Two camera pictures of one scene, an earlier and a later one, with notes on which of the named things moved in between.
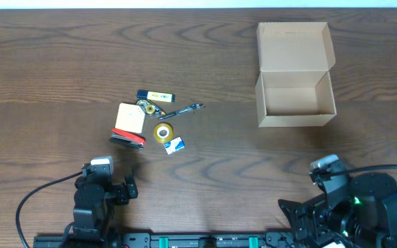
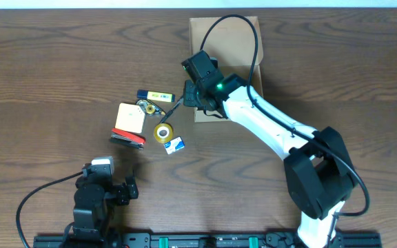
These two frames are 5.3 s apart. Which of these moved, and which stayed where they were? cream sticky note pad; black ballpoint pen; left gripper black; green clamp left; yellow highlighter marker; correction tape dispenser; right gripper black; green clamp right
Moved: black ballpoint pen; right gripper black
Stayed: cream sticky note pad; yellow highlighter marker; correction tape dispenser; green clamp right; left gripper black; green clamp left
